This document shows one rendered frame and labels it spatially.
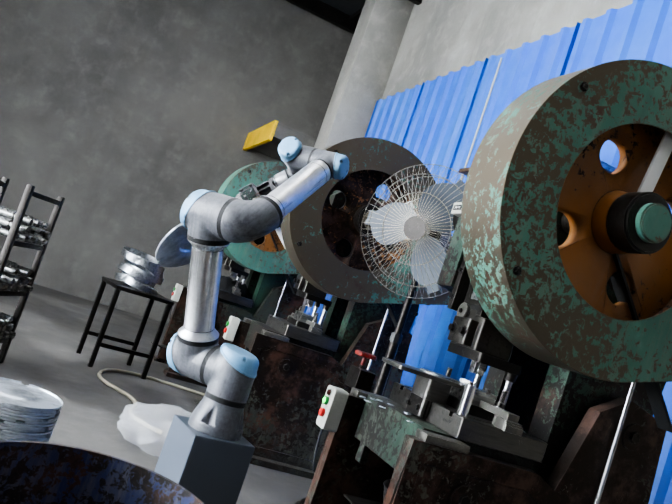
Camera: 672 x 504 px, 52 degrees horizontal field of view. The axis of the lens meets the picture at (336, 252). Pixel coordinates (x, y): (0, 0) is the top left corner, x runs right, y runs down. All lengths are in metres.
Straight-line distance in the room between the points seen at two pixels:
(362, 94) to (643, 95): 5.70
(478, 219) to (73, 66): 7.24
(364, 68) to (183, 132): 2.40
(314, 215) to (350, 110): 4.12
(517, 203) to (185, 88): 7.23
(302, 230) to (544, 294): 1.80
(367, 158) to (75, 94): 5.57
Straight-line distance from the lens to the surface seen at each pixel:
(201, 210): 1.85
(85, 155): 8.49
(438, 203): 2.97
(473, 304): 2.21
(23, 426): 2.27
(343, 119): 7.36
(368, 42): 7.61
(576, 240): 1.90
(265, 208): 1.81
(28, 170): 8.50
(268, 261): 5.09
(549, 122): 1.76
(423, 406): 2.12
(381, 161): 3.48
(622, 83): 1.92
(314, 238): 3.36
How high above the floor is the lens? 0.89
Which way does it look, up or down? 4 degrees up
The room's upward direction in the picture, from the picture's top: 19 degrees clockwise
